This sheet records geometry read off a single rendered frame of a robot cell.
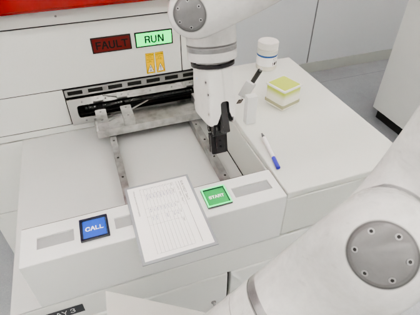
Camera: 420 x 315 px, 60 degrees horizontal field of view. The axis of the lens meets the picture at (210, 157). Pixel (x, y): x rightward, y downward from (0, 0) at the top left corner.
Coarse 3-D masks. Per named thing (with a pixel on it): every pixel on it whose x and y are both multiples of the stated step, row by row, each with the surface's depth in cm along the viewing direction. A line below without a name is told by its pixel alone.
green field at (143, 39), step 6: (168, 30) 112; (138, 36) 110; (144, 36) 110; (150, 36) 111; (156, 36) 112; (162, 36) 112; (168, 36) 113; (138, 42) 111; (144, 42) 112; (150, 42) 112; (156, 42) 113; (162, 42) 113
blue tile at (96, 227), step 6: (84, 222) 73; (90, 222) 73; (96, 222) 73; (102, 222) 73; (84, 228) 72; (90, 228) 72; (96, 228) 72; (102, 228) 72; (84, 234) 71; (90, 234) 71; (96, 234) 71
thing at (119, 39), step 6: (120, 36) 108; (126, 36) 108; (96, 42) 107; (102, 42) 107; (108, 42) 108; (114, 42) 108; (120, 42) 109; (126, 42) 110; (96, 48) 108; (102, 48) 108; (108, 48) 109; (114, 48) 109; (120, 48) 110; (126, 48) 111
